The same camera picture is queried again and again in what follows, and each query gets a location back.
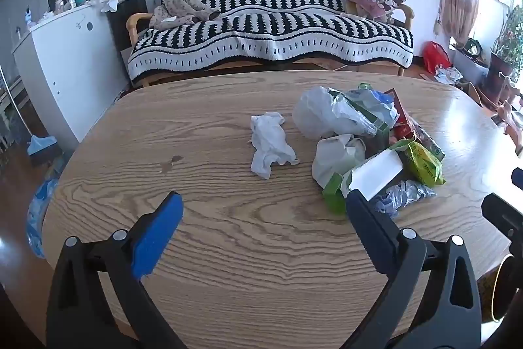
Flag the red bag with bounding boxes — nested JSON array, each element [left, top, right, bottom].
[[422, 41, 451, 75]]

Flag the brown snack packet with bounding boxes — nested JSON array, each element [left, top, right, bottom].
[[411, 118, 446, 162]]

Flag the potted plant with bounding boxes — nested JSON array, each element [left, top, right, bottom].
[[489, 3, 523, 82]]

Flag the clear wrapper with blue print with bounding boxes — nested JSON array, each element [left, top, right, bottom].
[[333, 83, 400, 129]]

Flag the black bin with gold rim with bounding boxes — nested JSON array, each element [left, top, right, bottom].
[[490, 254, 516, 324]]

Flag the green packet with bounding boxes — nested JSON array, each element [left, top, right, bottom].
[[322, 172, 348, 216]]

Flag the white cabinet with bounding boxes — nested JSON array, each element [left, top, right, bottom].
[[12, 1, 131, 153]]

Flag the white tissue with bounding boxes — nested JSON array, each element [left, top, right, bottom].
[[249, 112, 300, 181]]

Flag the blue floor mop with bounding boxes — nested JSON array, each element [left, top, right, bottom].
[[0, 65, 58, 158]]

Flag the blue plastic bag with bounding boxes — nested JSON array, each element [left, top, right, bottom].
[[25, 178, 60, 259]]

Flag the beige clothes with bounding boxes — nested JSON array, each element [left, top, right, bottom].
[[149, 0, 221, 30]]

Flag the wooden sofa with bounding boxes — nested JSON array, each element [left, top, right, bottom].
[[126, 3, 415, 88]]

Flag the black speaker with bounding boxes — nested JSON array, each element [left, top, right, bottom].
[[107, 0, 148, 52]]

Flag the blue-grey plastic glove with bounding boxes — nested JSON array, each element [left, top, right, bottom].
[[369, 179, 437, 218]]

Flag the yellow-green snack packet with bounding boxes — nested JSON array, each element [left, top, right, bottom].
[[388, 139, 447, 187]]

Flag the row of small bottles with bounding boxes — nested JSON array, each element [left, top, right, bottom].
[[52, 0, 88, 12]]

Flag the black white striped sofa cover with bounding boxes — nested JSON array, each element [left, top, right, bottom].
[[127, 0, 414, 82]]

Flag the light wooden table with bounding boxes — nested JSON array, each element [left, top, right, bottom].
[[43, 70, 515, 337]]

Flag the green carton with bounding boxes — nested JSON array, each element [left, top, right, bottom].
[[328, 87, 392, 153]]

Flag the scattered papers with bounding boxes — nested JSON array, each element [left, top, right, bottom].
[[434, 65, 464, 85]]

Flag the pink cartoon cushion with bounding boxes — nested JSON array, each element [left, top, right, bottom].
[[345, 0, 405, 23]]

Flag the red snack packet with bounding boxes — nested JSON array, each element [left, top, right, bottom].
[[384, 87, 417, 141]]

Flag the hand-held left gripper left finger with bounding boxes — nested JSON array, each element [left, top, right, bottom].
[[46, 191, 193, 349]]

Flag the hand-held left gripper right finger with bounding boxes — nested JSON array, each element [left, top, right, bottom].
[[343, 189, 483, 349]]

